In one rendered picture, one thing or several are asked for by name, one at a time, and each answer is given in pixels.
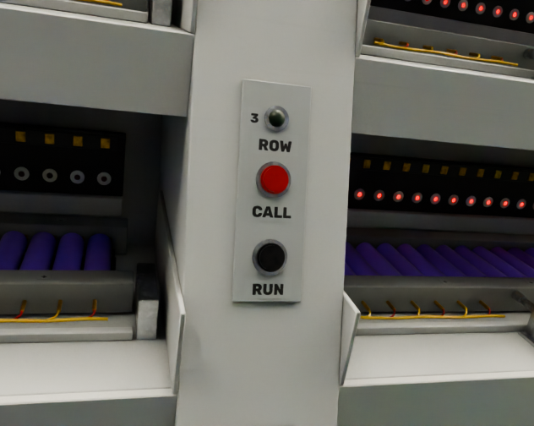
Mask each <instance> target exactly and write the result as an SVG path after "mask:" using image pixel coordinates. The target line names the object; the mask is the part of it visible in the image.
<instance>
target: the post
mask: <svg viewBox="0 0 534 426"><path fill-rule="evenodd" d="M356 32H357V0H198V7H197V17H196V26H195V33H194V45H193V63H192V73H191V82H190V91H189V100H188V115H187V116H186V117H177V116H168V115H162V129H161V164H160V182H159V191H160V190H162V192H163V197H164V201H165V206H166V214H167V219H168V223H169V227H170V233H171V237H172V245H173V250H174V254H175V259H176V263H177V272H178V276H179V281H180V286H181V290H182V295H183V302H184V308H185V312H186V319H185V327H184V336H183V351H182V360H181V368H180V376H179V385H178V393H177V408H176V417H175V424H174V426H337V412H338V395H339V377H340V360H341V326H342V309H343V291H344V274H345V256H346V223H347V205H348V188H349V170H350V153H351V119H352V102H353V84H354V67H355V49H356ZM243 79H251V80H259V81H266V82H273V83H281V84H288V85H301V86H308V87H311V88H312V89H311V107H310V124H309V142H308V176H307V194H306V211H305V229H304V246H303V264H302V298H301V302H233V301H232V281H233V263H234V245H235V227H236V210H237V175H238V157H239V140H240V122H241V105H242V80H243Z"/></svg>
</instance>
